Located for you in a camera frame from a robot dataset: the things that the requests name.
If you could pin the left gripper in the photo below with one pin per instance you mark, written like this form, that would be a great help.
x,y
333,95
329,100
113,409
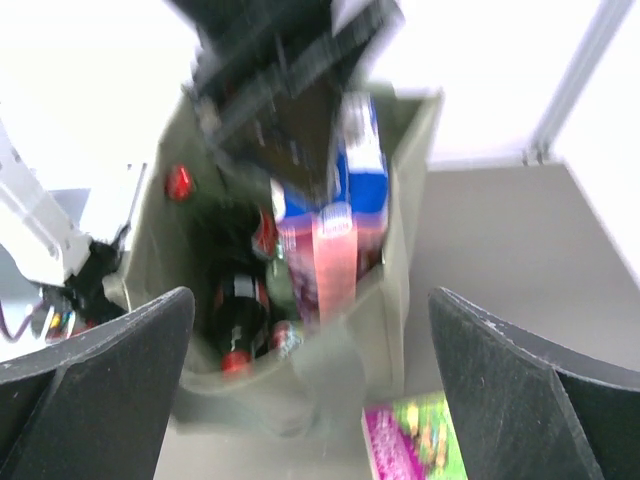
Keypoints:
x,y
269,79

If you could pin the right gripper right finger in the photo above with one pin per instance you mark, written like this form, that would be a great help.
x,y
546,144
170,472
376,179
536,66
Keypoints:
x,y
524,407

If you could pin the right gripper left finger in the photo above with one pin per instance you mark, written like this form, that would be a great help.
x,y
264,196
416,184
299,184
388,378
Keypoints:
x,y
96,406

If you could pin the blue juice carton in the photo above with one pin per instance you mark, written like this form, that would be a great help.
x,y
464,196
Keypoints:
x,y
328,249

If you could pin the green canvas bag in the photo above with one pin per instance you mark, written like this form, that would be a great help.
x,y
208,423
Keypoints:
x,y
360,355

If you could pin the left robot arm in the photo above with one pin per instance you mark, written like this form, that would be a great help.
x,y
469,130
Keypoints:
x,y
52,253

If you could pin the lying cola bottle red cap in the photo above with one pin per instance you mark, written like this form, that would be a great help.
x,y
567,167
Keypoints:
x,y
239,322

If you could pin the purple treehouse book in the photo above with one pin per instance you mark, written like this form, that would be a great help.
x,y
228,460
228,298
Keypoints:
x,y
413,439

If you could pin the upright cola bottle red cap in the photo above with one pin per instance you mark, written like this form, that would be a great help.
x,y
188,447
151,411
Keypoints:
x,y
179,184

